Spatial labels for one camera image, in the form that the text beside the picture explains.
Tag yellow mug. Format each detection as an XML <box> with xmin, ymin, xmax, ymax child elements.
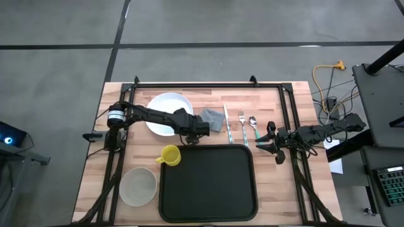
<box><xmin>155</xmin><ymin>144</ymin><xmax>182</xmax><ymax>167</ymax></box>

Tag spoon with teal handle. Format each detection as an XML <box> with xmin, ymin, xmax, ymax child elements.
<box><xmin>248</xmin><ymin>115</ymin><xmax>263</xmax><ymax>149</ymax></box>

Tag dark grey side table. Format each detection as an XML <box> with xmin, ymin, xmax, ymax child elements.
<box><xmin>351</xmin><ymin>62</ymin><xmax>404</xmax><ymax>149</ymax></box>

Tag knife with teal handle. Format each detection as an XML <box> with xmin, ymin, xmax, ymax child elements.
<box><xmin>223</xmin><ymin>103</ymin><xmax>234</xmax><ymax>145</ymax></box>

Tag fork with teal handle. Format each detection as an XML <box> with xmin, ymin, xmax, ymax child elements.
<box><xmin>237</xmin><ymin>110</ymin><xmax>249</xmax><ymax>148</ymax></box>

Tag white paper sheet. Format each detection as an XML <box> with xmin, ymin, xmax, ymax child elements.
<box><xmin>322</xmin><ymin>138</ymin><xmax>344</xmax><ymax>175</ymax></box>

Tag black plastic tray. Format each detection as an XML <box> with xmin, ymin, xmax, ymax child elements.
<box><xmin>158</xmin><ymin>144</ymin><xmax>259</xmax><ymax>224</ymax></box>

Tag black aluminium table frame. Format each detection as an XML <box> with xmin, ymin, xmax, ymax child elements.
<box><xmin>71</xmin><ymin>74</ymin><xmax>345</xmax><ymax>226</ymax></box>

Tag black power adapter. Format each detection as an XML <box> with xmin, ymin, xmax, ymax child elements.
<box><xmin>324</xmin><ymin>96</ymin><xmax>338</xmax><ymax>112</ymax></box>

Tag grey napkin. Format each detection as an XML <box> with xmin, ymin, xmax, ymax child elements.
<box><xmin>199</xmin><ymin>108</ymin><xmax>225</xmax><ymax>133</ymax></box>

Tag black pole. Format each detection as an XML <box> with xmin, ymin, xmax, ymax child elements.
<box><xmin>365</xmin><ymin>38</ymin><xmax>404</xmax><ymax>76</ymax></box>

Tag black cable bundle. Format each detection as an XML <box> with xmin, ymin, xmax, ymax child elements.
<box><xmin>311</xmin><ymin>66</ymin><xmax>360</xmax><ymax>127</ymax></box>

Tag white plate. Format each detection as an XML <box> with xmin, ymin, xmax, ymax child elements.
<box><xmin>145</xmin><ymin>92</ymin><xmax>194</xmax><ymax>137</ymax></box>

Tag grey metal stand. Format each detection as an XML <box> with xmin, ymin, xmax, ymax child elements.
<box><xmin>0</xmin><ymin>146</ymin><xmax>51</xmax><ymax>227</ymax></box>

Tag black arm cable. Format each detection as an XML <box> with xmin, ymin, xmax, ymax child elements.
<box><xmin>293</xmin><ymin>135</ymin><xmax>319</xmax><ymax>158</ymax></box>

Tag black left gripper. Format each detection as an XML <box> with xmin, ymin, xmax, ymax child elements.
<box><xmin>181</xmin><ymin>113</ymin><xmax>211</xmax><ymax>146</ymax></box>

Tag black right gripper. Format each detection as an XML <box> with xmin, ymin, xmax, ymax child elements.
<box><xmin>254</xmin><ymin>121</ymin><xmax>298</xmax><ymax>165</ymax></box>

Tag black clamp bracket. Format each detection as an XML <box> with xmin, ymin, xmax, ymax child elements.
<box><xmin>81</xmin><ymin>131</ymin><xmax>104</xmax><ymax>142</ymax></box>

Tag black keyboard green keys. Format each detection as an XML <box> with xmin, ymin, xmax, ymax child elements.
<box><xmin>373</xmin><ymin>165</ymin><xmax>404</xmax><ymax>208</ymax></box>

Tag yellow extension cable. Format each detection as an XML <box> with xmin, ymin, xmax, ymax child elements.
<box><xmin>311</xmin><ymin>59</ymin><xmax>347</xmax><ymax>116</ymax></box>

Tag dark grey desk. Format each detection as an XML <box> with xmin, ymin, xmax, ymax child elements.
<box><xmin>359</xmin><ymin>145</ymin><xmax>404</xmax><ymax>227</ymax></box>

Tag black device blue light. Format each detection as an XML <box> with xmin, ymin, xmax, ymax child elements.
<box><xmin>0</xmin><ymin>121</ymin><xmax>28</xmax><ymax>148</ymax></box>

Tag beige bowl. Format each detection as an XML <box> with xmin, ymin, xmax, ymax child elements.
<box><xmin>119</xmin><ymin>166</ymin><xmax>158</xmax><ymax>207</ymax></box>

